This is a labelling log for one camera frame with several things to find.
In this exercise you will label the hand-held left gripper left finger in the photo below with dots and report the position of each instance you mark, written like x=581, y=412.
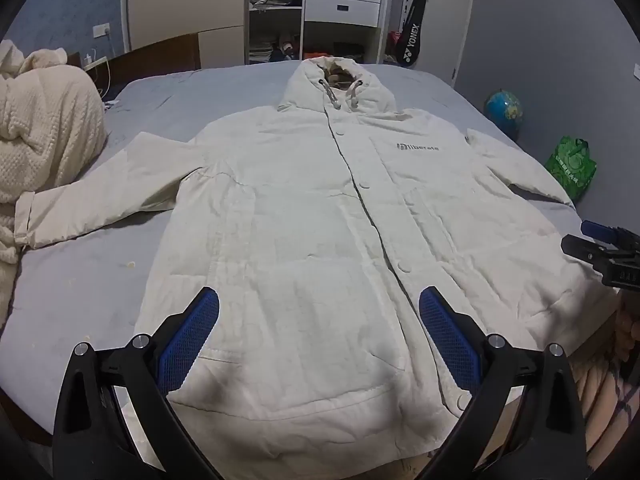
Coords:
x=192, y=335

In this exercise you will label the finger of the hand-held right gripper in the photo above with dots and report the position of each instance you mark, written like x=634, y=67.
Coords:
x=597, y=230
x=580, y=249

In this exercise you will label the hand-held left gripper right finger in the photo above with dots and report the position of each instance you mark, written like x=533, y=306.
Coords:
x=445, y=335

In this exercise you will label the white hooded jacket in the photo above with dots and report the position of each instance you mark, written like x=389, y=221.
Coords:
x=300, y=220

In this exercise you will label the green shopping bag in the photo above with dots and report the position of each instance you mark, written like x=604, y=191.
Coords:
x=570, y=170

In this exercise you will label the person's patterned pants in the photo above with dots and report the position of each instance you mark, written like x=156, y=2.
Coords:
x=610, y=385

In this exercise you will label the bed with grey sheet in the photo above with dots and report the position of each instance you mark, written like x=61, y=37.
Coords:
x=80, y=280

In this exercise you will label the blue globe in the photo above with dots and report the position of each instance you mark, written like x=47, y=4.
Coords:
x=502, y=110

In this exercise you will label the cream fleece blanket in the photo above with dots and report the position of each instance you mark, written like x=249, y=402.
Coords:
x=45, y=125

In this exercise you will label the black racket bag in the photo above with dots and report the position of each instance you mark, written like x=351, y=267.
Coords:
x=411, y=35

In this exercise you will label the red bag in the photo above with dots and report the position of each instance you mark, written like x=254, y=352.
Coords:
x=392, y=45

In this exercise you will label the brown wooden headboard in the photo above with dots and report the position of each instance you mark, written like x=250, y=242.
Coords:
x=150, y=57

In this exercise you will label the white charger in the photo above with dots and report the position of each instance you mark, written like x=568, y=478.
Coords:
x=89, y=61

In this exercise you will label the white shelving unit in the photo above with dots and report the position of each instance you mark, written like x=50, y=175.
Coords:
x=376, y=35

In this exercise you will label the stack of books and clutter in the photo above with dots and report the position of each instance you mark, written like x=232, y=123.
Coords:
x=272, y=50

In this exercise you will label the orange box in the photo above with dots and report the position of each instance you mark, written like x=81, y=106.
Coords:
x=316, y=56

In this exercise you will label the cream wardrobe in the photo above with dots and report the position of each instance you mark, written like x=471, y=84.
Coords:
x=185, y=0

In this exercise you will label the white wall socket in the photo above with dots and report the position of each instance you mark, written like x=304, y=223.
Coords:
x=101, y=30

